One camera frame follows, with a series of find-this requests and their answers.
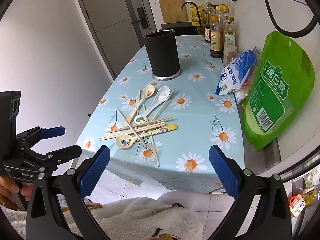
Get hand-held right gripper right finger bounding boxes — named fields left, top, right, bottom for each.
left=209, top=144, right=293, bottom=240

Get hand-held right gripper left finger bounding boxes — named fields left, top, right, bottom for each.
left=26, top=145, right=111, bottom=240

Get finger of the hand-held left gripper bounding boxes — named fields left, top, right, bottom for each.
left=25, top=144, right=83, bottom=178
left=16, top=126, right=66, bottom=153

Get cream spoon colourful cartoon print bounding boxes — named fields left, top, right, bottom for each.
left=114, top=124, right=178, bottom=150

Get pile of wooden chopsticks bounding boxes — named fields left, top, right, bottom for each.
left=99, top=88, right=177, bottom=167

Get white spoon green print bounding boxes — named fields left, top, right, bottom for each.
left=134, top=86, right=171, bottom=125

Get black utensil holder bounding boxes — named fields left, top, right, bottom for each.
left=143, top=29, right=182, bottom=81

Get person's left hand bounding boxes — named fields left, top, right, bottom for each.
left=0, top=175, right=34, bottom=203

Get white fleece robe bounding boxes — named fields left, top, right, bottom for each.
left=0, top=192, right=204, bottom=240

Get blue daisy tablecloth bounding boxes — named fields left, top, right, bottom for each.
left=76, top=35, right=247, bottom=194

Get colourful small packet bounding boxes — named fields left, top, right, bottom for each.
left=289, top=194, right=307, bottom=217

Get clear bag white granules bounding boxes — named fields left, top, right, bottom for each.
left=234, top=75, right=253, bottom=105

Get blue and white salt bag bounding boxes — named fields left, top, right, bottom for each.
left=215, top=47, right=259, bottom=96

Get green sugar bag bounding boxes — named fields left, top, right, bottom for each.
left=243, top=31, right=315, bottom=152

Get grey door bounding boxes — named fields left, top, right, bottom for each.
left=72, top=0, right=155, bottom=75

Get amber sauce bottle yellow cap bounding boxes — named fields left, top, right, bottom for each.
left=209, top=15, right=225, bottom=58

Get green label bottle yellow cap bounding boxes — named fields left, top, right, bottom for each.
left=223, top=17, right=237, bottom=47

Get tall glass bottle yellow cap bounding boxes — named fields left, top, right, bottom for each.
left=220, top=4, right=230, bottom=30
left=204, top=2, right=215, bottom=43

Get dark steel sink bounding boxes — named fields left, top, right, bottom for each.
left=161, top=21, right=200, bottom=36

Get yellow cooking oil jug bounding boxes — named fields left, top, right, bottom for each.
left=189, top=5, right=201, bottom=26

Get black faucet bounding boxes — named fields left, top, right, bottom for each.
left=181, top=2, right=203, bottom=28

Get wooden cutting board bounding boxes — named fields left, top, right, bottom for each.
left=157, top=0, right=188, bottom=23

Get black door lock handle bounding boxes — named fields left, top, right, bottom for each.
left=132, top=7, right=148, bottom=29

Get black rubber hose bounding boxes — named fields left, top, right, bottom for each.
left=264, top=0, right=317, bottom=39

